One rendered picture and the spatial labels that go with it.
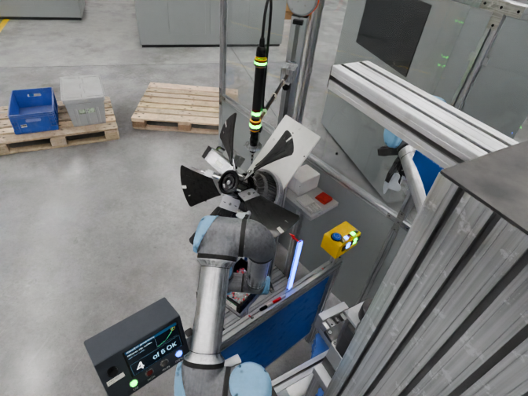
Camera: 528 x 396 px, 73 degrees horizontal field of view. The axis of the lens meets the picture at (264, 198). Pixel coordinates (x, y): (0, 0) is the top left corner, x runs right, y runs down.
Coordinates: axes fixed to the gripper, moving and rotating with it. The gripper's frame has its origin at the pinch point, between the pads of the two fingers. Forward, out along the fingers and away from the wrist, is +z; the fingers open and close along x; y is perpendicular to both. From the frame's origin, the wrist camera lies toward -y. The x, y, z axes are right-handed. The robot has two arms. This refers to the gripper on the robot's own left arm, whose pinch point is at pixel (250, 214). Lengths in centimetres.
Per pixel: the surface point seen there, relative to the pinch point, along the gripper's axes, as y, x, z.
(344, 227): -41.6, 15.1, 17.7
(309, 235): -21, 82, 75
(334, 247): -38.0, 17.2, 5.7
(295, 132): -10, -14, 52
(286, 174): -9.1, 1.5, 35.9
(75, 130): 243, 78, 169
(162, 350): 10, 0, -66
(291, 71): -4, -39, 69
